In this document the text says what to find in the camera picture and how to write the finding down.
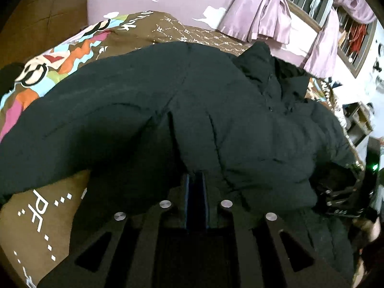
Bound black padded jacket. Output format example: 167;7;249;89
1;42;354;287

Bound red clothes outside window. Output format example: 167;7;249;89
348;23;368;54

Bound dark clothes pile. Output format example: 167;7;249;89
0;62;25;97

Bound person's hand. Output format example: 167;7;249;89
352;218;381;287

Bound wooden shelf unit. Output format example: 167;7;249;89
343;102;373;147

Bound colourful cartoon bedspread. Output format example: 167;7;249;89
1;11;251;287

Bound right pink curtain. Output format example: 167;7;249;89
304;0;376;79

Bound pink curtain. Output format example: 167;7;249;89
217;0;292;44
304;0;376;79

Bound left pink curtain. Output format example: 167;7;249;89
217;0;292;44

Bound brown wooden headboard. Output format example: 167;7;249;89
1;0;87;66

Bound round wall clock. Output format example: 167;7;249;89
378;43;384;57

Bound brown wooden window frame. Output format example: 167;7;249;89
215;0;378;79

